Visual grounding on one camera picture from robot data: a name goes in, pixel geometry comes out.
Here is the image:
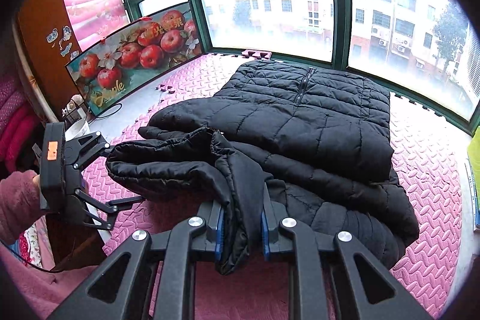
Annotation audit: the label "apple printed gift box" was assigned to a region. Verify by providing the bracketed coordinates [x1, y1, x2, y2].
[65, 1, 199, 118]

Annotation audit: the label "person's left forearm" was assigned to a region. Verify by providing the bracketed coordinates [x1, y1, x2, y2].
[0, 170, 42, 246]

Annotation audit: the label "pink red clothes pile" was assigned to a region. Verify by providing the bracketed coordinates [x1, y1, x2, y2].
[0, 76, 42, 163]

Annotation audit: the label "loose pink mat edge piece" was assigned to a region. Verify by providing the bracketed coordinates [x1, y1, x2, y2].
[242, 49, 272, 60]

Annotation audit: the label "pink foam puzzle mat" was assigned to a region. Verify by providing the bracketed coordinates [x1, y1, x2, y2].
[80, 54, 464, 320]

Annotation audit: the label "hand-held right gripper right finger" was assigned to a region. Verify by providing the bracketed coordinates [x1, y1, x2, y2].
[260, 202, 432, 320]

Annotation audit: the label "white ceramic cup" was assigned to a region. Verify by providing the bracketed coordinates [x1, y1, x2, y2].
[64, 118, 89, 141]

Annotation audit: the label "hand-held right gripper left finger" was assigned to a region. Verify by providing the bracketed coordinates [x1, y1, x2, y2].
[49, 202, 226, 320]

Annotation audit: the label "beige apartment building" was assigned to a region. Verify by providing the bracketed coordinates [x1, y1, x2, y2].
[202, 0, 469, 81]

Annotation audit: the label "yellow green carton box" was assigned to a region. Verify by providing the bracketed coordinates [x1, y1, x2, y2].
[467, 129, 480, 231]

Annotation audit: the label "person's pink fleece robe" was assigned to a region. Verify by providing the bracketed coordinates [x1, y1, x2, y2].
[0, 241, 98, 320]

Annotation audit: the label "black power cable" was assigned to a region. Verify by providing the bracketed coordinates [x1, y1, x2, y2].
[90, 104, 124, 122]

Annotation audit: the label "green tree outside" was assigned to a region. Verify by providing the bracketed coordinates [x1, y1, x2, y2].
[433, 1, 466, 66]

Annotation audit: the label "black quilted puffer jacket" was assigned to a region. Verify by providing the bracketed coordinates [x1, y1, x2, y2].
[106, 59, 421, 276]

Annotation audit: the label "panda wall stickers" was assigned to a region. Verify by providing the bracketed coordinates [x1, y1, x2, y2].
[46, 25, 74, 56]

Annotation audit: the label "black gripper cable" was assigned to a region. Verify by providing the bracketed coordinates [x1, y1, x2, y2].
[7, 238, 64, 274]

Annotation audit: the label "dark green window frame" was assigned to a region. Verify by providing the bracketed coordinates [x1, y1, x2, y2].
[109, 0, 480, 137]

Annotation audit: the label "outdoor air conditioner unit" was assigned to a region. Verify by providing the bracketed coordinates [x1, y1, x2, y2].
[465, 24, 480, 99]

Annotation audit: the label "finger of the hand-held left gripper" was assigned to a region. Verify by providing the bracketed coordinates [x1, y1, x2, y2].
[71, 185, 145, 231]
[67, 132, 111, 171]

